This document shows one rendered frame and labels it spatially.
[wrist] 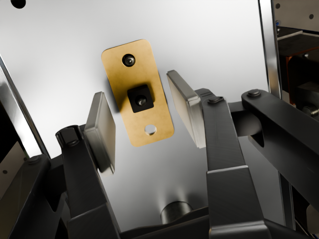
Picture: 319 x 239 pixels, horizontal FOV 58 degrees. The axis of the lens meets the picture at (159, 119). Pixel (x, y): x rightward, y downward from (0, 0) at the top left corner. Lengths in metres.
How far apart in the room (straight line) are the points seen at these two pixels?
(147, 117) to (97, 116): 0.08
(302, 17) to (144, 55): 0.44
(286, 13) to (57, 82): 0.46
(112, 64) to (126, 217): 0.15
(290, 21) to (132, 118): 0.43
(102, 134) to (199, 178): 0.14
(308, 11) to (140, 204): 0.47
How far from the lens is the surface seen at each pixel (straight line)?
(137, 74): 0.22
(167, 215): 0.28
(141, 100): 0.21
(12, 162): 0.63
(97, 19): 0.22
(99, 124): 0.16
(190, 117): 0.15
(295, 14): 0.61
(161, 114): 0.24
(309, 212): 0.37
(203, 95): 0.17
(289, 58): 0.35
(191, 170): 0.27
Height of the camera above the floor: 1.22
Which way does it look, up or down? 67 degrees down
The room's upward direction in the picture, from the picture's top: 161 degrees clockwise
